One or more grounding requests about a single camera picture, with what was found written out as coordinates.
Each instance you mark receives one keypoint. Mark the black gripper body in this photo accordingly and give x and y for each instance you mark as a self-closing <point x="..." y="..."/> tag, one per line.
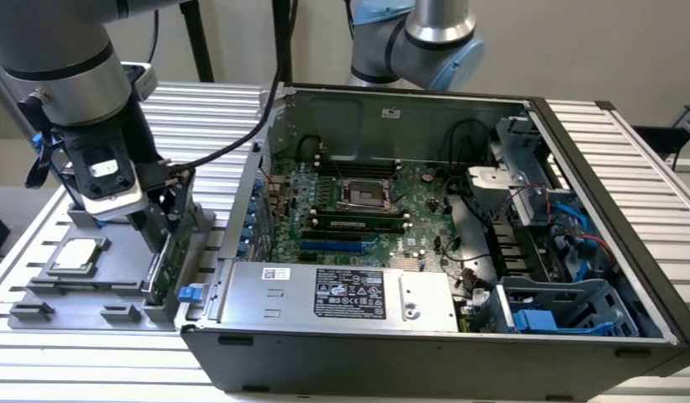
<point x="142" y="138"/>

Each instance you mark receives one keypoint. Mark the green graphics card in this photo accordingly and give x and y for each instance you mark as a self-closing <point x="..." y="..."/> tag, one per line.
<point x="169" y="268"/>

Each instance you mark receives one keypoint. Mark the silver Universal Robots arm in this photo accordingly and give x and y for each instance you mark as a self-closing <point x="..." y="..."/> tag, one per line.
<point x="54" y="42"/>

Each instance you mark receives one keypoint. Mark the grey box behind wrist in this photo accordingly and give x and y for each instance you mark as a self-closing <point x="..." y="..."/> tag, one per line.
<point x="145" y="80"/>

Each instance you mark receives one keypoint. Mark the silver CPU chip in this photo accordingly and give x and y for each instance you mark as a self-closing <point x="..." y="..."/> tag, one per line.
<point x="77" y="256"/>

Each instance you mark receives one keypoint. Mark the blue case latch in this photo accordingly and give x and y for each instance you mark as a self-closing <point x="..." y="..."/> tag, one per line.
<point x="190" y="294"/>

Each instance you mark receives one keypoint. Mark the grey parts rack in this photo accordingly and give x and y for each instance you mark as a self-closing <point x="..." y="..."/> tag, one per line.
<point x="100" y="306"/>

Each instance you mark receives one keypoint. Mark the black stand pole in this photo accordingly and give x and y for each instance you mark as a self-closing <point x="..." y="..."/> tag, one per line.
<point x="198" y="38"/>
<point x="284" y="25"/>

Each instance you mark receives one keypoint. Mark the black expansion slot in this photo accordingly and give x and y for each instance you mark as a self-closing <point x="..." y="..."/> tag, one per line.
<point x="317" y="258"/>

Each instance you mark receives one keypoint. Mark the blue expansion slot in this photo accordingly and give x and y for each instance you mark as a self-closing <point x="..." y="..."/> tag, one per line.
<point x="332" y="245"/>

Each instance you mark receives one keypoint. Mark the green RAM stick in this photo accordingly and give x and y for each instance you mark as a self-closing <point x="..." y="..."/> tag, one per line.
<point x="350" y="223"/>

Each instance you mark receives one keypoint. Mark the silver power supply unit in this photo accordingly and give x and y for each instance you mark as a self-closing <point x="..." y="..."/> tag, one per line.
<point x="301" y="302"/>

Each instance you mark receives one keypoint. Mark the black RAM slot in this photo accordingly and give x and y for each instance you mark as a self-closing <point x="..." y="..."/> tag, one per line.
<point x="357" y="172"/>
<point x="357" y="164"/>

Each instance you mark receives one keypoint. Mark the CPU socket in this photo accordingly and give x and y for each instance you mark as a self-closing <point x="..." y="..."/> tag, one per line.
<point x="369" y="194"/>

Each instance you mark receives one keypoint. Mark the green motherboard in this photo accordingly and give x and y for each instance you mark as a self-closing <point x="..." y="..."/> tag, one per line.
<point x="424" y="210"/>

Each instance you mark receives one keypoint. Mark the round coin battery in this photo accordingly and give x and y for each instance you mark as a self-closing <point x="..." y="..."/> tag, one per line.
<point x="429" y="176"/>

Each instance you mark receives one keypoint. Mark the black open PC case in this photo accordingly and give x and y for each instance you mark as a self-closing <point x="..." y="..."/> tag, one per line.
<point x="378" y="361"/>

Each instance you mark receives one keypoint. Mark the blue disk connector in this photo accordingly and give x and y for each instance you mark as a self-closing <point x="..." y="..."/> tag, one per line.
<point x="536" y="322"/>

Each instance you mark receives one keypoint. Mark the black table end cap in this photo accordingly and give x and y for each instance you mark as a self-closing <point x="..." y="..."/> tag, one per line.
<point x="604" y="105"/>

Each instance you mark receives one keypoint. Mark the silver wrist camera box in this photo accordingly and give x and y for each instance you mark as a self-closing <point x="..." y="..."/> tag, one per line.
<point x="108" y="168"/>

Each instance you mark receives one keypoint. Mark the grey metal drive bracket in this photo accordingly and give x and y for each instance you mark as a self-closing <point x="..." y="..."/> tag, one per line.
<point x="519" y="168"/>

